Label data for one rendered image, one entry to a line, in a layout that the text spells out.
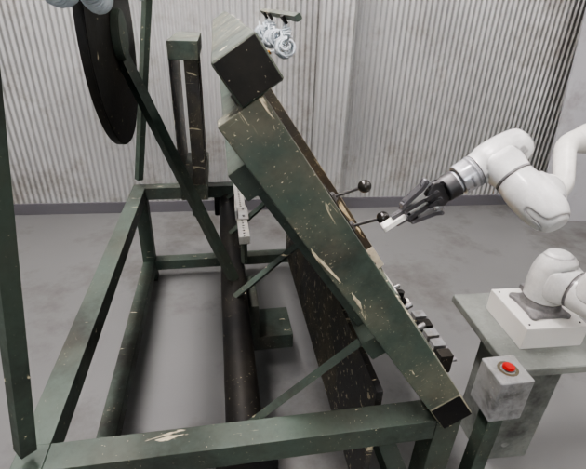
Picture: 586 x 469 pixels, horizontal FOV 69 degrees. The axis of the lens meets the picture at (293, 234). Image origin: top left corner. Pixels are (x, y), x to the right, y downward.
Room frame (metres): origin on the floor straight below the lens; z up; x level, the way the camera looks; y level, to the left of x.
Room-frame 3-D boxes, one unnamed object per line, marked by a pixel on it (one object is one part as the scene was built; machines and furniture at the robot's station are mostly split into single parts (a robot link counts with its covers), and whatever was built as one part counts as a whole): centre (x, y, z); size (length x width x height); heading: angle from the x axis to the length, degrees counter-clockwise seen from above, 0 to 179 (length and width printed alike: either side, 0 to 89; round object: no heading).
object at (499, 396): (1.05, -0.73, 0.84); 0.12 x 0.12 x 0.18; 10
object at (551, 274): (1.49, -1.08, 1.02); 0.18 x 0.16 x 0.22; 31
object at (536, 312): (1.52, -1.07, 0.88); 0.22 x 0.18 x 0.06; 9
